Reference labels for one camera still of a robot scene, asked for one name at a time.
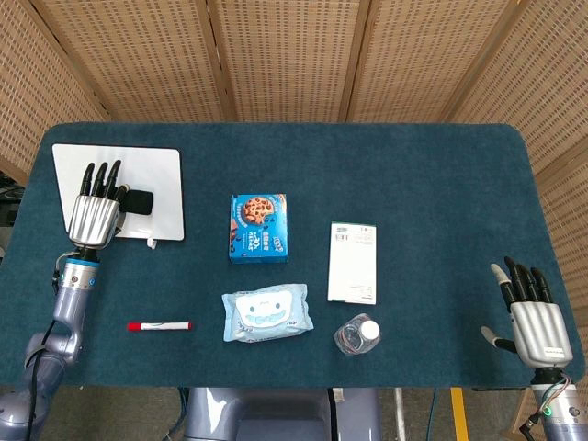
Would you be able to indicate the left silver and black robot hand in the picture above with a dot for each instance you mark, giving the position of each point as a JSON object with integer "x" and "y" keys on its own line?
{"x": 94, "y": 216}

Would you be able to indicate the right silver and black robot hand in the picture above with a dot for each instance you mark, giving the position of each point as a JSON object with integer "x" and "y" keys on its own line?
{"x": 535, "y": 317}

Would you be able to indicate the black board eraser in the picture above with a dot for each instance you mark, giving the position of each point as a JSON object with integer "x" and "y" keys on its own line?
{"x": 139, "y": 203}

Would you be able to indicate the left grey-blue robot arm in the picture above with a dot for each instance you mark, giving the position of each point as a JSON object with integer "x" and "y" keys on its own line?
{"x": 55, "y": 321}

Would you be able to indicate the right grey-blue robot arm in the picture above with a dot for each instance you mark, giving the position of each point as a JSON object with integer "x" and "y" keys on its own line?
{"x": 558, "y": 404}

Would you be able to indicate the white board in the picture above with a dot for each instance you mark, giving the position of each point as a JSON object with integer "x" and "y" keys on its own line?
{"x": 151, "y": 174}

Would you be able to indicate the red capped white marker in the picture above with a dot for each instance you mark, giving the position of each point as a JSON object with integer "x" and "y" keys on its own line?
{"x": 158, "y": 326}

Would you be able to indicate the blue cookie box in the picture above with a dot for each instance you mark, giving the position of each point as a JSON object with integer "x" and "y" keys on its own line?
{"x": 258, "y": 229}

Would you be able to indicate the clear plastic water bottle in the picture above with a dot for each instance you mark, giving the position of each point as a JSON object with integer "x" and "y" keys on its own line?
{"x": 358, "y": 337}

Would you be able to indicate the white and green flat box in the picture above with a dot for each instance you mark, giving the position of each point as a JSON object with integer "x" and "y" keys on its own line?
{"x": 353, "y": 262}

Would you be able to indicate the light blue wet wipes pack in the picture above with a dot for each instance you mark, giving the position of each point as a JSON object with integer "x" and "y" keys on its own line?
{"x": 266, "y": 318}

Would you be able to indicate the dark teal table cloth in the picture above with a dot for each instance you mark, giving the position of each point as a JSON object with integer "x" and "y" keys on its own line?
{"x": 294, "y": 275}

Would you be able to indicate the woven bamboo folding screen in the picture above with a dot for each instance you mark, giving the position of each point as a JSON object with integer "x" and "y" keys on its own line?
{"x": 294, "y": 55}

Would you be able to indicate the grey-blue robot torso base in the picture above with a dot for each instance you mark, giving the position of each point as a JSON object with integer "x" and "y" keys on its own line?
{"x": 280, "y": 413}

